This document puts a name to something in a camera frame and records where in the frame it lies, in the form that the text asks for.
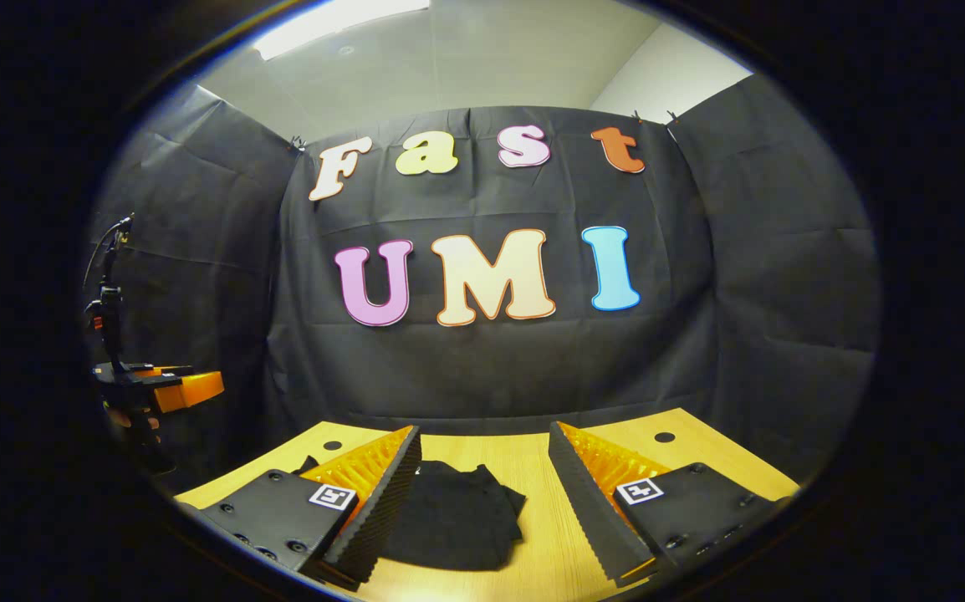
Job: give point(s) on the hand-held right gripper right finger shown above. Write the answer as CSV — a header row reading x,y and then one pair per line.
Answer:
x,y
591,518

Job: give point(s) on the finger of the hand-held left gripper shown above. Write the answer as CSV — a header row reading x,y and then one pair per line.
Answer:
x,y
190,390

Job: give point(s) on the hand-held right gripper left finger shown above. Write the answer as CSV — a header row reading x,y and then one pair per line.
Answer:
x,y
282,510

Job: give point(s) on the black buttoned cardigan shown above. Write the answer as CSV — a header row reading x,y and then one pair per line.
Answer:
x,y
457,518

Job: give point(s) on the ceiling light panel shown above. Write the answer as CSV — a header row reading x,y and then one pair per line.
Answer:
x,y
340,21

